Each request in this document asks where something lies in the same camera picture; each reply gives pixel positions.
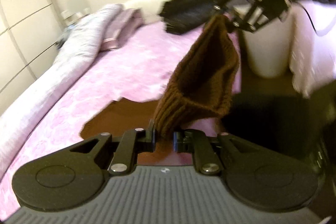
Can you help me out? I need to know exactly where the white bedside table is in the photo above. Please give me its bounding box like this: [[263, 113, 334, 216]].
[[242, 12, 294, 79]]

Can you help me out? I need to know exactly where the grey striped duvet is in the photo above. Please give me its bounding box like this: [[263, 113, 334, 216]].
[[1, 4, 123, 176]]

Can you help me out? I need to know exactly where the mauve pillow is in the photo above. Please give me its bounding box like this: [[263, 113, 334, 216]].
[[100, 9, 145, 52]]

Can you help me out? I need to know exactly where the stack of dark folded clothes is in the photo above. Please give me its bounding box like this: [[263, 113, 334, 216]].
[[158, 0, 216, 35]]

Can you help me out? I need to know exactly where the white wardrobe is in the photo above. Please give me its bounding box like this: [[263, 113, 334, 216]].
[[1, 0, 63, 112]]

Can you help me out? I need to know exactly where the pink floral bed blanket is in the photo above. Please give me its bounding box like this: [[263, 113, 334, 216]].
[[0, 20, 242, 214]]

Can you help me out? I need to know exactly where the brown knit sweater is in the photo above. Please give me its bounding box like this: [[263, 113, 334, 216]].
[[80, 15, 240, 165]]

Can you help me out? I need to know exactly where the round mirror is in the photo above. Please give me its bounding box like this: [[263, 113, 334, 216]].
[[62, 0, 91, 24]]

